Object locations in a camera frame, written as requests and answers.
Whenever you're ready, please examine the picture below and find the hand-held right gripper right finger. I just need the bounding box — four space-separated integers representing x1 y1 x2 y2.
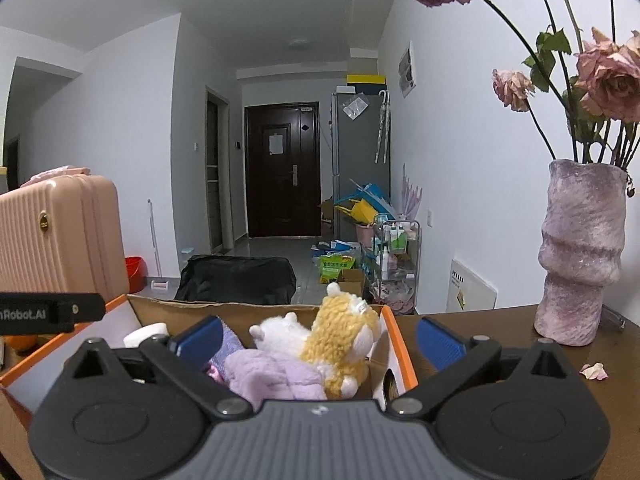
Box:
390 316 567 418

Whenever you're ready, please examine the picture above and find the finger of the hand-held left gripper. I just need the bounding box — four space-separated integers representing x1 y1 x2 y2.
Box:
54 292 107 333

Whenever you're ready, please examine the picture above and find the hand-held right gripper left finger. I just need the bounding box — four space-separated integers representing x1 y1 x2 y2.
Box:
70 315 253 418

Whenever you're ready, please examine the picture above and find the purple knit cloth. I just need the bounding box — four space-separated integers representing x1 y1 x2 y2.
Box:
207 321 247 368

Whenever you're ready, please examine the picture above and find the orange cardboard box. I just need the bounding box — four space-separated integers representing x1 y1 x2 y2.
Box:
0 294 419 480

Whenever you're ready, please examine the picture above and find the lilac fluffy towel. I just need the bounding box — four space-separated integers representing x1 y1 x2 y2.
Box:
222 349 328 411

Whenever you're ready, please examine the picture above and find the yellow plush toy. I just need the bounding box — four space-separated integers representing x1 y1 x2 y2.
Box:
299 282 383 400

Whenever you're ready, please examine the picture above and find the orange fruit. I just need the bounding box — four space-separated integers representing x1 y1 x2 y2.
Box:
5 332 38 353

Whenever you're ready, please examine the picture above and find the white round container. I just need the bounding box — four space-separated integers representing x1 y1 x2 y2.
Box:
122 323 169 348

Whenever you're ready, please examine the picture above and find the red plastic bucket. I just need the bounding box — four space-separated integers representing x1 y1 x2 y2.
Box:
124 256 146 295

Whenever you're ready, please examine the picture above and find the white flat panel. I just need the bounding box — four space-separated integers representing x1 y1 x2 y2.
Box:
446 258 498 313

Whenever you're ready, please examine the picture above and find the white mop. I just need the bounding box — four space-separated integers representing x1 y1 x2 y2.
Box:
146 199 171 292

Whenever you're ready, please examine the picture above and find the pink ribbed suitcase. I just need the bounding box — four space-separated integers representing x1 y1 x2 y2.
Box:
0 175 131 296

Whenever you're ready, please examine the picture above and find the black floor bag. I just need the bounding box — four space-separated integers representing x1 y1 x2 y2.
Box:
174 255 297 305

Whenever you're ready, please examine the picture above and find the white plush toy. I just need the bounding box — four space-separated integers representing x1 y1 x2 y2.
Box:
249 311 313 358

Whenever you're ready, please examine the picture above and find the metal rolling cart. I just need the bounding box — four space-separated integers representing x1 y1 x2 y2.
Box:
370 217 422 313

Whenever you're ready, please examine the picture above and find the small open cardboard box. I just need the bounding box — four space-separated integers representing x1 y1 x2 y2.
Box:
336 268 367 301

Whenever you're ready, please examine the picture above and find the green printed bag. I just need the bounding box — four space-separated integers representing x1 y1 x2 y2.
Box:
319 254 357 283

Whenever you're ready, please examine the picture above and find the pink folded cloth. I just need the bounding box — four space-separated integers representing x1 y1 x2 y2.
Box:
20 165 92 188

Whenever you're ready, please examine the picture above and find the blue and white plastic bag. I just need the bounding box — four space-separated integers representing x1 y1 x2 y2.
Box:
311 240 362 261

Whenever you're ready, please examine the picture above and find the fallen pink petal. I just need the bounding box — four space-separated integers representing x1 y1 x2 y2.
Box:
579 361 610 381

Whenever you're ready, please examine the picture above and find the dark brown door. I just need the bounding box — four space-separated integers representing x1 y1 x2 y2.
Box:
244 102 321 238

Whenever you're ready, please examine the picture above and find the pink textured vase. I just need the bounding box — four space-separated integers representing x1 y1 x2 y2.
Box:
534 159 628 347

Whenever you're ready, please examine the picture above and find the grey refrigerator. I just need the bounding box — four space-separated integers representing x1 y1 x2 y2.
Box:
330 89 392 241

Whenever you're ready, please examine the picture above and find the white folded umbrella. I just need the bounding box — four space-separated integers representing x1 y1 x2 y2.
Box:
375 90 391 163

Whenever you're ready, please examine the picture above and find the clear plastic packet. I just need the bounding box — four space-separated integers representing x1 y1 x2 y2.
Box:
341 95 371 120

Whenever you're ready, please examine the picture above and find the yellow and black box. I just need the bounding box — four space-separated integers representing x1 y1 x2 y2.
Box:
346 74 388 92

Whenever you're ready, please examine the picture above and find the wall electrical panel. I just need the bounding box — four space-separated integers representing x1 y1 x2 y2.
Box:
398 42 417 98

